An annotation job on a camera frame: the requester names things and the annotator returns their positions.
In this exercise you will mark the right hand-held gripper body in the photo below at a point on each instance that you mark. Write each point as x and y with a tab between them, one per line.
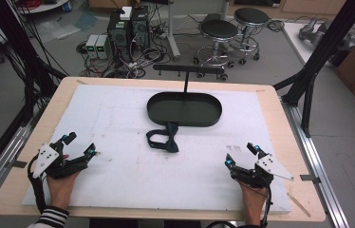
262	172

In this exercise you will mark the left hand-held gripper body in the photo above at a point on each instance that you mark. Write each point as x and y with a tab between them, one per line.
46	158

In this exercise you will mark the dark navy bow tie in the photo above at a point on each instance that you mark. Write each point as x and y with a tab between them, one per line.
169	141

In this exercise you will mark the black rack with oval tray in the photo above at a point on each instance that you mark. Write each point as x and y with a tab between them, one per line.
183	109

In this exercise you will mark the person's right hand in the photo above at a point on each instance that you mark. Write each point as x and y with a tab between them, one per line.
252	202

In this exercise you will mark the person's left hand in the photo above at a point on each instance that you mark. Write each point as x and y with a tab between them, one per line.
60	190

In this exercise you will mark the grey tape strip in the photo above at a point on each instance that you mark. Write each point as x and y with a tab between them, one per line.
310	179
19	164

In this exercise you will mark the light wooden table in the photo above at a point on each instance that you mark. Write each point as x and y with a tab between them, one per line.
299	139

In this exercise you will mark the white foam mat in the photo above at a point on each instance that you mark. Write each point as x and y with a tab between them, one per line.
128	177

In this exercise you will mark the thin wooden stick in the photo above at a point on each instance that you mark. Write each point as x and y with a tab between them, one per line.
299	205

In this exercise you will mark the grey power supply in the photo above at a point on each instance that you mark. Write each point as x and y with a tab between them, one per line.
103	47
91	46

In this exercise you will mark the black computer tower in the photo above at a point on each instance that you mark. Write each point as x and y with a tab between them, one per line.
119	34
140	28

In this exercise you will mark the black round stool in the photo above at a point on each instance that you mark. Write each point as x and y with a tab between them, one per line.
218	30
251	15

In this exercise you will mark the blue tape roll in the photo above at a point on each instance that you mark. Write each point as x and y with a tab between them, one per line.
67	6

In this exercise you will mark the grey machine part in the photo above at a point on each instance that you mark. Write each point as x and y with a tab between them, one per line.
313	28

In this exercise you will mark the white box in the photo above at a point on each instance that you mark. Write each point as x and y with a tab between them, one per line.
126	12

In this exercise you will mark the grey desk leg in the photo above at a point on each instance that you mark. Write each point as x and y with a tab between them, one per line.
173	31

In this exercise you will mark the aluminium rail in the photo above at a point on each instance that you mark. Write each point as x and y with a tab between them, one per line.
4	155
318	164

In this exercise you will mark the black metal frame stand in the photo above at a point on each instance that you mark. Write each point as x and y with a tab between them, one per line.
17	47
324	47

